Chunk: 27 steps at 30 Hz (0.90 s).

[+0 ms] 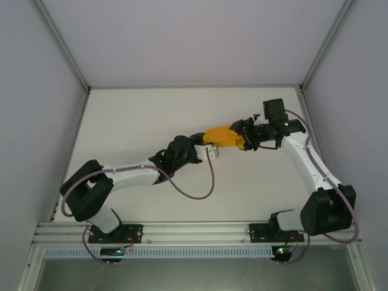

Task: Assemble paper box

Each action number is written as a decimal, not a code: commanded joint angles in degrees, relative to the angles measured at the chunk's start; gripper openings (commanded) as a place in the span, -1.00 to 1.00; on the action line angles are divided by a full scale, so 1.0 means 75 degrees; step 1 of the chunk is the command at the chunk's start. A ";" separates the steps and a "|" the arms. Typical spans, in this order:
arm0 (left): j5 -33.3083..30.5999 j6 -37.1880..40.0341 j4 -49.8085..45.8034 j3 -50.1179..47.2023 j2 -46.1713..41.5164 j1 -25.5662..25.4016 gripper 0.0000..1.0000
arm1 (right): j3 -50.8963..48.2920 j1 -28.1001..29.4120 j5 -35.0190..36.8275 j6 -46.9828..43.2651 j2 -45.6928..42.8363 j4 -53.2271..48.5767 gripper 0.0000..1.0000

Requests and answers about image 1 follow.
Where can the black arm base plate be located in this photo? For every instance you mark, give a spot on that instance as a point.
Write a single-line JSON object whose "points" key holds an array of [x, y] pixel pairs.
{"points": [[135, 230], [257, 232]]}

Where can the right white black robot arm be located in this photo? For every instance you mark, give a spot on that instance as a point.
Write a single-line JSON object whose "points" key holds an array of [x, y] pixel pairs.
{"points": [[303, 160]]}

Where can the small circuit board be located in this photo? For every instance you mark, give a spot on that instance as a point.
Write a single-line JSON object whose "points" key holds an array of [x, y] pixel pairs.
{"points": [[112, 251], [282, 251]]}

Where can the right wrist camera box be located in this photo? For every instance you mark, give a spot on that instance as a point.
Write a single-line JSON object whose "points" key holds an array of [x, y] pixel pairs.
{"points": [[257, 115]]}

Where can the long aluminium mounting rail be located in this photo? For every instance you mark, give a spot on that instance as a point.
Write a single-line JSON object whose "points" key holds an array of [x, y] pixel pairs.
{"points": [[197, 232]]}

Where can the aluminium side rail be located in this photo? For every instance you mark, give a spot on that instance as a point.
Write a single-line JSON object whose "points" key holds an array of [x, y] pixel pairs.
{"points": [[306, 104], [75, 133]]}

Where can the yellow paper box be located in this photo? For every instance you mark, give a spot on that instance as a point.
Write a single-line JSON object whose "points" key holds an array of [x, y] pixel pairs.
{"points": [[221, 136]]}

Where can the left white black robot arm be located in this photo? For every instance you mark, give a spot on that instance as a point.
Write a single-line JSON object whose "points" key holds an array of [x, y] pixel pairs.
{"points": [[88, 194]]}

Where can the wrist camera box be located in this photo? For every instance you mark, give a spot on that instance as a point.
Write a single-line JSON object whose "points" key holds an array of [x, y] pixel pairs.
{"points": [[212, 151], [257, 115]]}

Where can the aluminium frame post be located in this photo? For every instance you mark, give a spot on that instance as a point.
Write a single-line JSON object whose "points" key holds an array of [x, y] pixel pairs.
{"points": [[63, 45], [324, 45]]}

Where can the aluminium frame leg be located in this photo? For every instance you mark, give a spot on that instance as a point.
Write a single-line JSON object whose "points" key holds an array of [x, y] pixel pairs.
{"points": [[360, 266], [30, 266]]}

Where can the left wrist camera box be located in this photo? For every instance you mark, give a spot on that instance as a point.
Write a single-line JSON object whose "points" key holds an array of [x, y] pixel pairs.
{"points": [[212, 151]]}

